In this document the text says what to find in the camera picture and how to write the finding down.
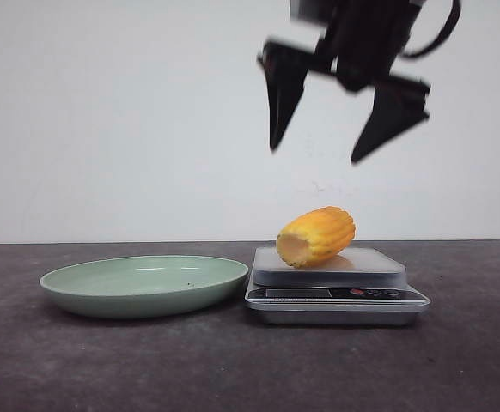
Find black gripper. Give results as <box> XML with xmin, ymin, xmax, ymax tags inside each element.
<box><xmin>257</xmin><ymin>0</ymin><xmax>430</xmax><ymax>164</ymax></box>

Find green oval plate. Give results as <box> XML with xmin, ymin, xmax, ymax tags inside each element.
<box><xmin>40</xmin><ymin>255</ymin><xmax>249</xmax><ymax>319</ymax></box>

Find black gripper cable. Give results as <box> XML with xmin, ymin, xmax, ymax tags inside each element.
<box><xmin>402</xmin><ymin>0</ymin><xmax>464</xmax><ymax>60</ymax></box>

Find yellow corn cob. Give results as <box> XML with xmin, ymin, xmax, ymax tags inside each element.
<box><xmin>276</xmin><ymin>206</ymin><xmax>356</xmax><ymax>268</ymax></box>

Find silver digital kitchen scale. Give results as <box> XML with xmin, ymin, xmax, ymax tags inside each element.
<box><xmin>245</xmin><ymin>246</ymin><xmax>430</xmax><ymax>326</ymax></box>

